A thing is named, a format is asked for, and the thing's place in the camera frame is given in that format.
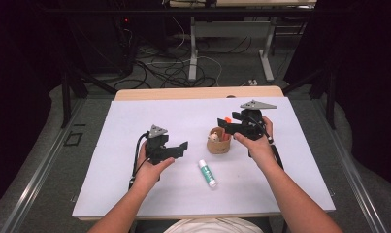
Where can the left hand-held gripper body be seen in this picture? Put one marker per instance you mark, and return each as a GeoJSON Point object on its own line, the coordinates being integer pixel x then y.
{"type": "Point", "coordinates": [157, 147]}

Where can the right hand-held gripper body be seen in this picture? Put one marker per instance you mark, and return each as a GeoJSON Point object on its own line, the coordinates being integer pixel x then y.
{"type": "Point", "coordinates": [253, 124]}

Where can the orange highlighter pen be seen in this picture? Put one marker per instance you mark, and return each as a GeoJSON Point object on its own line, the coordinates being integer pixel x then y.
{"type": "Point", "coordinates": [228, 120]}

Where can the brown pen holder cup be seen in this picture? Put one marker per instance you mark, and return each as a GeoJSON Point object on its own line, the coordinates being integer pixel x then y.
{"type": "Point", "coordinates": [218, 147]}

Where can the white and green glue stick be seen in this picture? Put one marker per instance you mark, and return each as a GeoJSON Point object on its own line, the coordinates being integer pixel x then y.
{"type": "Point", "coordinates": [207, 174]}

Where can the person's right hand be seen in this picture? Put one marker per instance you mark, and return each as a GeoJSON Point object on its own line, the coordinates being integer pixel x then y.
{"type": "Point", "coordinates": [261, 150]}

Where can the person's left hand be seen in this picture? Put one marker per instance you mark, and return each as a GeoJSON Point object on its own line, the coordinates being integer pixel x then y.
{"type": "Point", "coordinates": [147, 174]}

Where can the white power plug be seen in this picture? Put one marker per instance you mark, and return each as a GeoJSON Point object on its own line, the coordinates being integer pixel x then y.
{"type": "Point", "coordinates": [253, 82]}

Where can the white table mat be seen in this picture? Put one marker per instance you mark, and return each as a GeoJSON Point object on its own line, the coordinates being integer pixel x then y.
{"type": "Point", "coordinates": [183, 197]}

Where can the person's white shirt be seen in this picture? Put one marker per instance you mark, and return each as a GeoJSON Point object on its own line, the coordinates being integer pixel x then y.
{"type": "Point", "coordinates": [212, 226]}

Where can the black metal stand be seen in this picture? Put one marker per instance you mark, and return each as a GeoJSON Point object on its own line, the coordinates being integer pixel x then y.
{"type": "Point", "coordinates": [330, 97]}
{"type": "Point", "coordinates": [66, 97]}

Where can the dark computer tower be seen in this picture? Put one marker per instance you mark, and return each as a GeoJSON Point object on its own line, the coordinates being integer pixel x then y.
{"type": "Point", "coordinates": [126, 42]}

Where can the white metal desk frame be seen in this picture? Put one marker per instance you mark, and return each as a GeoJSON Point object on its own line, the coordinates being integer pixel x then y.
{"type": "Point", "coordinates": [193, 48]}

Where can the metal floor rail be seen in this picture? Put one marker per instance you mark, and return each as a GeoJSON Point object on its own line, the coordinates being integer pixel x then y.
{"type": "Point", "coordinates": [354, 181]}
{"type": "Point", "coordinates": [38, 181]}

